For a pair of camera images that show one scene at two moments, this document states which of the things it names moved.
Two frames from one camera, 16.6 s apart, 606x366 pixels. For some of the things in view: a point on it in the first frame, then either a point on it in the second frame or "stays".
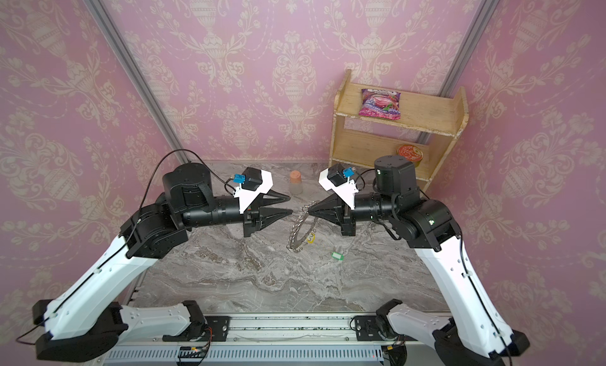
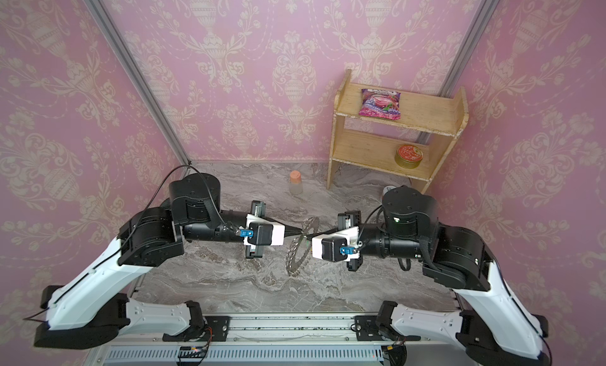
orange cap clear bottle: [296, 187] stays
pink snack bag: [380, 104] stays
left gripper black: [260, 216] -> [252, 249]
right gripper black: [347, 214] -> [349, 219]
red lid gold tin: [411, 153] stays
